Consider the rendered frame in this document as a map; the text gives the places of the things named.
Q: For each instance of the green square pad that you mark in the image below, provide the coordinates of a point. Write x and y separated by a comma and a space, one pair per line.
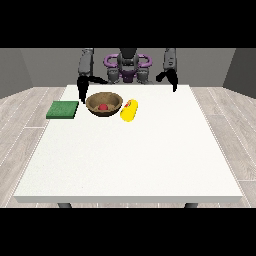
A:
62, 109

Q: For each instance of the grey robot trunk purple rings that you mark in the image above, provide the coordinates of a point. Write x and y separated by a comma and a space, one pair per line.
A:
127, 66

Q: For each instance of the small red ball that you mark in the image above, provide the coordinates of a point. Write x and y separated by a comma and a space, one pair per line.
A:
103, 107

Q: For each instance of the dark table leg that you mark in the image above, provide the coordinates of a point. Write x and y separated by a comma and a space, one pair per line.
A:
64, 205
191, 205

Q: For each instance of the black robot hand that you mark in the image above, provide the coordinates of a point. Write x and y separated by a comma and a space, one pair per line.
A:
170, 77
82, 85

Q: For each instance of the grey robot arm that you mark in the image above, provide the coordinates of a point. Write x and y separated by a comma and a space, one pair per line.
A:
170, 60
85, 62

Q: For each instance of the brown wooden bowl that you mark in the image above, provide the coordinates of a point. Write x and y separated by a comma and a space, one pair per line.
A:
104, 104

